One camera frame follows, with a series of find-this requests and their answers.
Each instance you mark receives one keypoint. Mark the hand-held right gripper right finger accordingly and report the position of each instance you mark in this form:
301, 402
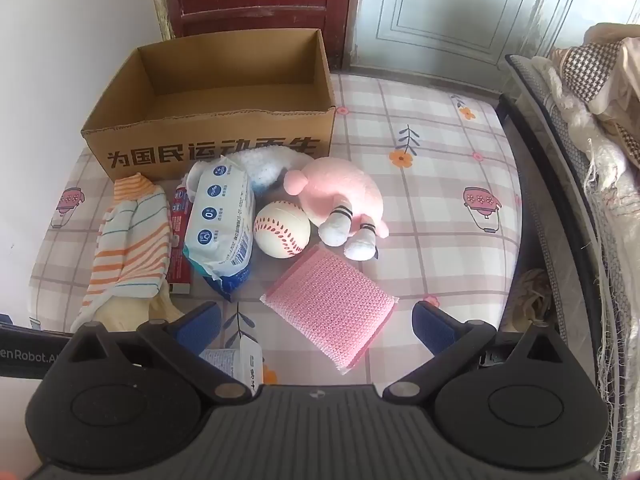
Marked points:
430, 330

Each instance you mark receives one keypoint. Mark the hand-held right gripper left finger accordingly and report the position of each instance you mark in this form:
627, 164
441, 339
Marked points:
202, 325

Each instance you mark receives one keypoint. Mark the small white snack packet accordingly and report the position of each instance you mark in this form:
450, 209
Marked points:
235, 360

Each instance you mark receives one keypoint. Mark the red toothpaste tube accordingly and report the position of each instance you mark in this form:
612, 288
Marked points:
179, 260

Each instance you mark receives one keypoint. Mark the cream knit gloves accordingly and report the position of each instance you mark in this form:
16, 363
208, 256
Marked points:
127, 316

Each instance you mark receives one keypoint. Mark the pink sponge cloth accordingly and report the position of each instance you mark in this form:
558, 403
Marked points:
330, 300

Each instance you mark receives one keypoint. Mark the blue white wet wipes pack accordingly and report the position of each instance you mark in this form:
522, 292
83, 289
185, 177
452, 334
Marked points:
220, 220

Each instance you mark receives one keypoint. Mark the orange striped white sock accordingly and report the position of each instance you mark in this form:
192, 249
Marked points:
135, 240

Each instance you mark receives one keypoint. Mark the white baseball red stitching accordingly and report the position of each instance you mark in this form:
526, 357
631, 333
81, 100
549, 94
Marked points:
281, 230

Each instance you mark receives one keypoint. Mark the pink plush toy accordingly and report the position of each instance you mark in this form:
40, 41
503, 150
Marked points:
340, 187

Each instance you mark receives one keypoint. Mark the fluffy white blue knit hat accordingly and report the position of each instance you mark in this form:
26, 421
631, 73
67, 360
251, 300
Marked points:
270, 167

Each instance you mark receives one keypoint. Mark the brown cardboard box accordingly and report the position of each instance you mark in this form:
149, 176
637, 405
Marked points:
210, 135

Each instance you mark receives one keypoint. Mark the beige rag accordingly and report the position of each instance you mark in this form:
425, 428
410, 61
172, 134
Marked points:
532, 295

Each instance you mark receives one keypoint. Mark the checked printed bed sheet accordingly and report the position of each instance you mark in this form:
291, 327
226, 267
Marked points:
440, 125

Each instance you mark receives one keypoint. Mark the chair with grey cushion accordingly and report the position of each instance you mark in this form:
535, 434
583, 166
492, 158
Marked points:
504, 107

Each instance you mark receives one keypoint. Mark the grey mattress with dark piping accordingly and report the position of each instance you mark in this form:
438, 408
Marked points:
542, 95

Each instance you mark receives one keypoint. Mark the white frayed fabric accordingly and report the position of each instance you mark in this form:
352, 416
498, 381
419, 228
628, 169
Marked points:
580, 115

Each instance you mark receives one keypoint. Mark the houndstooth cloth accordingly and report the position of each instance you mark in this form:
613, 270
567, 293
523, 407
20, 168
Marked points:
590, 67

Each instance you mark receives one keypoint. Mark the beige cloth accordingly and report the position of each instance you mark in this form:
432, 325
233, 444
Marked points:
627, 90

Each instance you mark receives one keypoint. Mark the white panelled door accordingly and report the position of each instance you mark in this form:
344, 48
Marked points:
450, 10

